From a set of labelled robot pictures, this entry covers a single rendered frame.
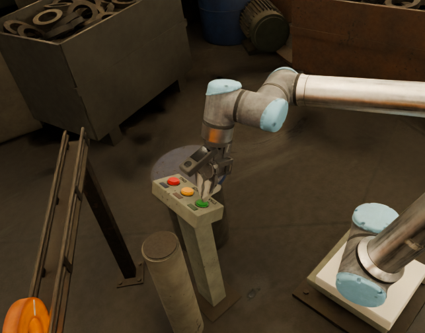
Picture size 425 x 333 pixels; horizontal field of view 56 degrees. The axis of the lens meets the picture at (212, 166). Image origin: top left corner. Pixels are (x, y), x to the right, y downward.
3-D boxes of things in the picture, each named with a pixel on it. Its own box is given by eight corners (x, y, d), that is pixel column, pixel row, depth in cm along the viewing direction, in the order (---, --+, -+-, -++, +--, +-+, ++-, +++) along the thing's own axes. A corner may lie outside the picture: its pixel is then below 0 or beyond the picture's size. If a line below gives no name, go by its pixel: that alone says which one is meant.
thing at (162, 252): (186, 349, 152) (154, 267, 119) (168, 328, 160) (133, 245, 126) (209, 327, 157) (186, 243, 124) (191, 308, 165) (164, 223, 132)
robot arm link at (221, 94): (236, 88, 103) (201, 80, 106) (229, 133, 108) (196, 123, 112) (248, 82, 111) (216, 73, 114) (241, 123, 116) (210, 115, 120)
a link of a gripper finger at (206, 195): (221, 202, 126) (225, 176, 122) (207, 207, 122) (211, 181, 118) (215, 197, 128) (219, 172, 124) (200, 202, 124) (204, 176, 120)
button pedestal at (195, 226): (217, 327, 157) (190, 222, 117) (180, 289, 172) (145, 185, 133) (246, 300, 164) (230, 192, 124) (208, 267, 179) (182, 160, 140)
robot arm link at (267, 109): (293, 89, 107) (250, 78, 111) (279, 111, 99) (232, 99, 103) (289, 118, 113) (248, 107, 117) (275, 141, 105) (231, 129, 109)
